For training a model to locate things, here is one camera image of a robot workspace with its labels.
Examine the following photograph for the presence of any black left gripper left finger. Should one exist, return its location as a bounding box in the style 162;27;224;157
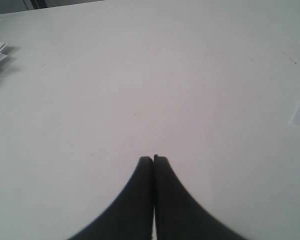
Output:
71;156;154;240

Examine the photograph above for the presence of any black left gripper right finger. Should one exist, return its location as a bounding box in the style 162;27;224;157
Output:
153;155;244;240

